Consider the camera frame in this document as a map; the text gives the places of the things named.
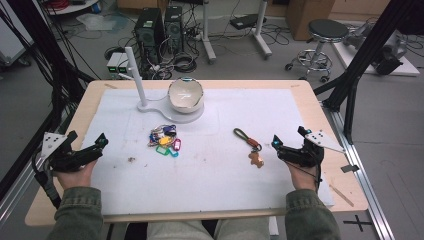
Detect white table leg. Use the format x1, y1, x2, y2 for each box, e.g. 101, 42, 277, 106
199, 0, 218, 65
252, 0, 273, 60

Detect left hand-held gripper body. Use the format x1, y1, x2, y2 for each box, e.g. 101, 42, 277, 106
40, 130, 105, 173

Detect black metal frame with cables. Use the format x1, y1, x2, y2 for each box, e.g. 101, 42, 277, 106
0, 0, 95, 201

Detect thin wooden stick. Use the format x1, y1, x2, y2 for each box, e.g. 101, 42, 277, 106
328, 183, 355, 208

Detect cardboard box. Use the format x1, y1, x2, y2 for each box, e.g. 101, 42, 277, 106
285, 0, 336, 42

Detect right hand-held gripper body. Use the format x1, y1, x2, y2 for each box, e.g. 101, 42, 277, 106
277, 125, 346, 168

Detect white panel on wheels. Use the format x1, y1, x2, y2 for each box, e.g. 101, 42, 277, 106
0, 5, 35, 67

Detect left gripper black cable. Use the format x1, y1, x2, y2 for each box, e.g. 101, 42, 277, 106
31, 149, 64, 210

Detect aluminium rail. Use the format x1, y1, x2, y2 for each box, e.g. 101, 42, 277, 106
320, 99, 396, 240
0, 133, 62, 231

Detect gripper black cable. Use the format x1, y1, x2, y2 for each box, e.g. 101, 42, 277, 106
285, 159, 324, 194
31, 149, 64, 210

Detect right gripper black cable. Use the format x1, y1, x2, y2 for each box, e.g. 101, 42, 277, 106
285, 159, 324, 194

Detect white bowl with dark rim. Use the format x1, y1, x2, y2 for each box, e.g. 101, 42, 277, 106
167, 76, 205, 115

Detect white key stand with post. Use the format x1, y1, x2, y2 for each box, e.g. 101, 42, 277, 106
124, 46, 205, 125

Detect person's left hand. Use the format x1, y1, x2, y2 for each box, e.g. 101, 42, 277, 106
54, 159, 99, 191

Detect brown bear keychain green loop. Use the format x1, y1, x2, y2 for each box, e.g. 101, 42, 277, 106
232, 127, 265, 169

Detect coiled black cable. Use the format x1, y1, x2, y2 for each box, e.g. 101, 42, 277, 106
171, 52, 198, 74

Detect person's right hand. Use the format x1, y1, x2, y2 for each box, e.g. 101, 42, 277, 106
286, 161, 323, 193

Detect small black computer tower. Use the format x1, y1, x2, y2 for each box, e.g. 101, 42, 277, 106
163, 5, 185, 52

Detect black metal frame strut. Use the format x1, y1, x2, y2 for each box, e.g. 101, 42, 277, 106
313, 0, 424, 145

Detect flat black device on floor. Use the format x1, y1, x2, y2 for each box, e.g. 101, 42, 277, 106
229, 13, 268, 31

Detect clear plastic bag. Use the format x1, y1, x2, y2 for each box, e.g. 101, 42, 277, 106
75, 12, 129, 34

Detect person's legs light trousers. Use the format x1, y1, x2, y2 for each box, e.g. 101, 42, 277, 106
145, 215, 272, 240

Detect bunch of colourful key tags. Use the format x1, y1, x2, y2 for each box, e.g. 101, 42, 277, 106
147, 124, 183, 159

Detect white table mat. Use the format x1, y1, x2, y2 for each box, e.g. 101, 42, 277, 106
80, 87, 335, 217

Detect large black computer tower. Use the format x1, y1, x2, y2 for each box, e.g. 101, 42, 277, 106
133, 7, 165, 69

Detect black round stool chrome base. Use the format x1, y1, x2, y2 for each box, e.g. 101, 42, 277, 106
284, 18, 350, 84

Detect white box with green display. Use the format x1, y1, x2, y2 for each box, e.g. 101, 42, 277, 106
117, 52, 130, 75
106, 52, 122, 77

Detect white floor board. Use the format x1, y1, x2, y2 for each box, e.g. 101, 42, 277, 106
331, 40, 422, 78

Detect round white table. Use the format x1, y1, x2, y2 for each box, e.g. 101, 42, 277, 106
42, 0, 102, 16

